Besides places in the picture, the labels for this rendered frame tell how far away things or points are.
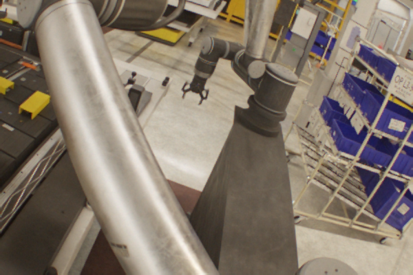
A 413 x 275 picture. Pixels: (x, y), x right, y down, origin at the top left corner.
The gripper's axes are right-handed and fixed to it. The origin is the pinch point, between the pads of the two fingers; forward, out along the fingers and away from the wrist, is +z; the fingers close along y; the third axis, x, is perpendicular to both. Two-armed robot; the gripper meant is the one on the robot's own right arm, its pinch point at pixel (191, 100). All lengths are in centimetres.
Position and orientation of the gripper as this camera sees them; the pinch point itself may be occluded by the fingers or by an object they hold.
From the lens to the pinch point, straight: 209.2
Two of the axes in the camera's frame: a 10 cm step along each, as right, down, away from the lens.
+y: 9.3, 3.6, 0.6
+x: 1.0, -4.2, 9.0
